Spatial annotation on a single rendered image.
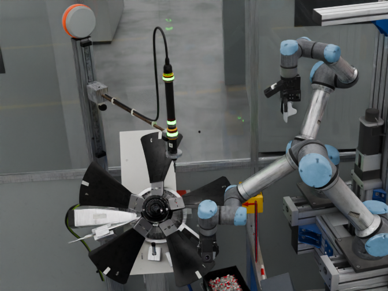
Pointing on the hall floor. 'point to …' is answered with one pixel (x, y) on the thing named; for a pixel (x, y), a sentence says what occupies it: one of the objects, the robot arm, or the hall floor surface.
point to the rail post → (248, 264)
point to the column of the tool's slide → (79, 59)
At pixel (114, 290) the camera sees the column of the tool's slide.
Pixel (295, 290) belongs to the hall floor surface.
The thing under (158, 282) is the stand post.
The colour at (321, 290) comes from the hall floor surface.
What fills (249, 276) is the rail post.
